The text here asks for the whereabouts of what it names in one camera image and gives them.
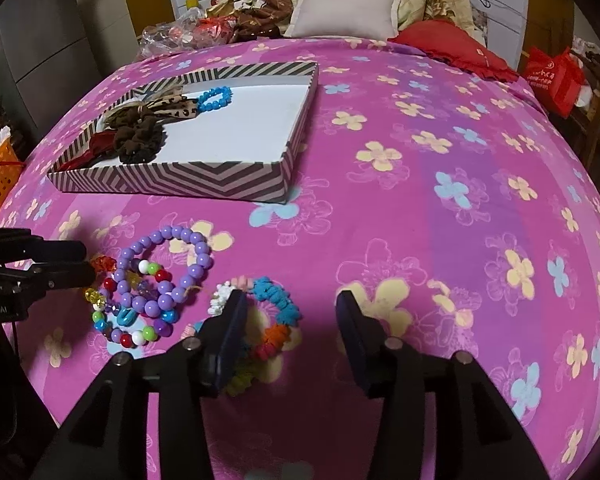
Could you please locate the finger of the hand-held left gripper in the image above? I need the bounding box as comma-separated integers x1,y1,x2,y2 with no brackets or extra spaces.
0,261,99,294
0,227,88,266

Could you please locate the purple bead bracelet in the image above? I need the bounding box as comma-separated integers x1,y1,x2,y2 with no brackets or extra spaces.
112,225,213,319

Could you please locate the leopard print scrunchie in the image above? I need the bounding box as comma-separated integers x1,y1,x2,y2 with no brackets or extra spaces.
130,94,201,124

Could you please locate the striped cardboard box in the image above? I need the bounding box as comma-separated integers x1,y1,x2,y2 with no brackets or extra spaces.
46,61,320,204

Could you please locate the brown scrunchie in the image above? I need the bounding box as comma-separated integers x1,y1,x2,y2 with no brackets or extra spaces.
111,114,167,166

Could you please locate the red pillow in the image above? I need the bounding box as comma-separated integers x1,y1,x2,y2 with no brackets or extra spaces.
387,19,519,84

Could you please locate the orange plastic basket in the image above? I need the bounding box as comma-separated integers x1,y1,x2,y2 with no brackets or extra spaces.
0,137,26,226

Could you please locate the orange yellow crystal bracelet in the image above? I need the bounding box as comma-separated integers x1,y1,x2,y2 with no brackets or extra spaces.
84,255,119,313

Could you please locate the brown floral quilt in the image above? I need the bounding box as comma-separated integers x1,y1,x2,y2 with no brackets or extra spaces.
230,0,301,43

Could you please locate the red shopping bag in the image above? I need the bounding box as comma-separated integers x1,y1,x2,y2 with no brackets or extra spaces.
522,46,587,120

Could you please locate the white pillow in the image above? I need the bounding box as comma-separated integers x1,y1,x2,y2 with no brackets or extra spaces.
284,0,404,41

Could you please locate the dark red scrunchie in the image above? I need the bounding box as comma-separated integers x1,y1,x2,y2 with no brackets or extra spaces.
57,132,118,171

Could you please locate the blue bead bracelet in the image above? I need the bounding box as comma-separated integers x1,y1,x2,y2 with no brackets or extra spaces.
196,86,233,113

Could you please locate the wooden shelf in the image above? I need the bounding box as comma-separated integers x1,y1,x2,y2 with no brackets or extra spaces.
562,35,600,196

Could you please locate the red wrapped packet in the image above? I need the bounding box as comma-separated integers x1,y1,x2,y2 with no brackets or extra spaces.
197,16,241,46

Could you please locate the grey refrigerator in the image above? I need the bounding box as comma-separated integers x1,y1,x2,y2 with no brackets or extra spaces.
0,0,105,136

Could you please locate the colourful chip bracelet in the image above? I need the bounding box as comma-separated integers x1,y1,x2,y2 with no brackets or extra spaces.
207,275,304,396

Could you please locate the pink floral bedsheet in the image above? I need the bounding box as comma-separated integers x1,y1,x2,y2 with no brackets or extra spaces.
0,35,600,480

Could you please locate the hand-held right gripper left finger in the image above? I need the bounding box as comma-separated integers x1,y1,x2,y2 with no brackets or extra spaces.
30,289,249,480

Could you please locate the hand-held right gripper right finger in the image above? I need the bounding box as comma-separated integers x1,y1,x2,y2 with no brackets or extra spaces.
334,289,549,480

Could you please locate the clear plastic bag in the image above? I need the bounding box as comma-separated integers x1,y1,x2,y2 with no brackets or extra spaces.
139,12,206,59

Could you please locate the multicoloured round bead bracelet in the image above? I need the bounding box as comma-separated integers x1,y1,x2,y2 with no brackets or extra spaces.
91,259,178,349

